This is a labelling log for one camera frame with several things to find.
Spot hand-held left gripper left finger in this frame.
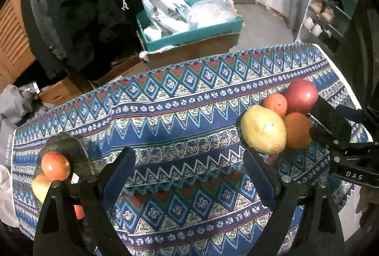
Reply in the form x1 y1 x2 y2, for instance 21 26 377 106
33 147 137 256

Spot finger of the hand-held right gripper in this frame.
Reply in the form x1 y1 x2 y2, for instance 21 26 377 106
308 96 367 126
309 123 350 146

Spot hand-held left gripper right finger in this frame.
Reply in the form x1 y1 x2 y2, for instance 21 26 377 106
243 148 345 256

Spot large red apple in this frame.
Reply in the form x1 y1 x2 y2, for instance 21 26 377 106
284 79 319 115

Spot yellow-green pear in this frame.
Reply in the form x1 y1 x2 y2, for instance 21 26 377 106
240 105 287 154

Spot dark glass plate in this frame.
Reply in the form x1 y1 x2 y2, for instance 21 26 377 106
36 132 98 233

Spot small red apple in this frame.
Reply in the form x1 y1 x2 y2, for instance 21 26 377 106
41 151 71 181

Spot yellow pear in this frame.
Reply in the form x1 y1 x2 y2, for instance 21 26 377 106
31 174 55 203

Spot person's right hand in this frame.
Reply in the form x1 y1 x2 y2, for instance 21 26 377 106
357 183 379 227

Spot blue patterned tablecloth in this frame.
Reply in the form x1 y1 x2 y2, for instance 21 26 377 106
10 43 374 256

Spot grey laundry bag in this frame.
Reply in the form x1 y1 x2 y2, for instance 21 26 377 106
0 123 15 174

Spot white shoe rack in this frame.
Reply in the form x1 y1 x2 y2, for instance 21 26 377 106
296 0 362 52

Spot grey hoodie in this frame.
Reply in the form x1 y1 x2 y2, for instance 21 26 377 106
0 83 51 126

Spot large cardboard box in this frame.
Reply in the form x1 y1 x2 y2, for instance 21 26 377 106
139 33 240 70

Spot clear plastic bag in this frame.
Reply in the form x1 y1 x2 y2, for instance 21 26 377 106
186 0 239 30

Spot black hooded coat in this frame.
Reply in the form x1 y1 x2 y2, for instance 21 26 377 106
28 0 145 80

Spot wooden louvered wardrobe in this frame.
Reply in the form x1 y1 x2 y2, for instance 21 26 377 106
0 0 36 91

